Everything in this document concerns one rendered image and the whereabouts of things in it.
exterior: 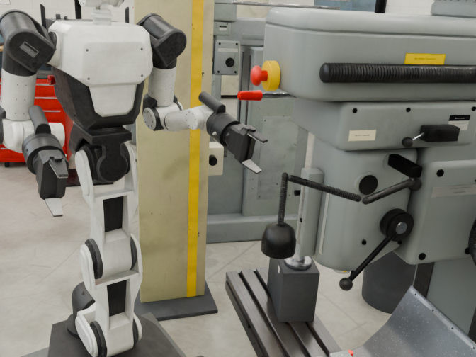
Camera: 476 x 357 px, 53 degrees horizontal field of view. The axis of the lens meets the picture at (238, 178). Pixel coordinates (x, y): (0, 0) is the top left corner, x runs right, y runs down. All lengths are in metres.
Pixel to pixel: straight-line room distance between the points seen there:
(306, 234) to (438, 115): 0.38
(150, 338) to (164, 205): 1.04
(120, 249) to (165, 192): 1.24
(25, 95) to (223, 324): 2.05
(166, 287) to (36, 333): 0.80
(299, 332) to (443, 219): 0.65
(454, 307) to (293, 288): 0.47
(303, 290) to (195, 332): 1.55
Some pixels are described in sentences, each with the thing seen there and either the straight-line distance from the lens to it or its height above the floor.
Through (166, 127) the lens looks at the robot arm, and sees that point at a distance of 1.68.
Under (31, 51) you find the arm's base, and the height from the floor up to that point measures 1.74.
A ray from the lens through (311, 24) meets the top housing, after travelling 0.89.
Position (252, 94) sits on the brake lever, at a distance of 1.08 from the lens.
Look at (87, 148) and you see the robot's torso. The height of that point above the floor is 1.43.
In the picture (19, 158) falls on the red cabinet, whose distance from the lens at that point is 5.76.
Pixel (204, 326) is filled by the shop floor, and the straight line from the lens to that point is 3.09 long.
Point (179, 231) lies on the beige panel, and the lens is 3.02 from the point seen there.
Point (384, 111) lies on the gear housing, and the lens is 0.99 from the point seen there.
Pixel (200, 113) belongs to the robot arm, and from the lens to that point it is 1.48.
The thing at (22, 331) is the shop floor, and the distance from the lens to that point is 3.21.
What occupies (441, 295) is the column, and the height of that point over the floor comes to 1.12.
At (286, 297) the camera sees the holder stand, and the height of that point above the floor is 1.02.
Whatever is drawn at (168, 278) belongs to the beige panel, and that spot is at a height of 0.20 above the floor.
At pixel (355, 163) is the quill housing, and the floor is 1.60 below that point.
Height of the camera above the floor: 1.91
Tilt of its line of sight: 21 degrees down
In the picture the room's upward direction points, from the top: 3 degrees clockwise
